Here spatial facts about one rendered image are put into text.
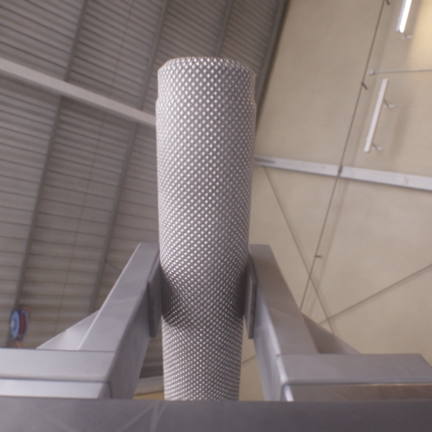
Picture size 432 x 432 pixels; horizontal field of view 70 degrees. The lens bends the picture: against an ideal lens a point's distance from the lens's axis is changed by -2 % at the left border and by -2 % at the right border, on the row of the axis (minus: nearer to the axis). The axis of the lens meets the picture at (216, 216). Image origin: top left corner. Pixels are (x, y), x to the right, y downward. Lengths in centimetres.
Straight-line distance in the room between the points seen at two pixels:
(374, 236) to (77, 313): 583
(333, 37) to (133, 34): 412
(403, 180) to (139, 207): 490
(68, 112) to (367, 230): 570
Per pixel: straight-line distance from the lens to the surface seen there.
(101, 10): 678
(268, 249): 15
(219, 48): 744
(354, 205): 641
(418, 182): 603
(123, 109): 588
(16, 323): 631
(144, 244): 16
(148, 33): 697
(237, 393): 17
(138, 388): 773
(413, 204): 619
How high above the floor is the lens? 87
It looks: 42 degrees up
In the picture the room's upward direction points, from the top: 73 degrees counter-clockwise
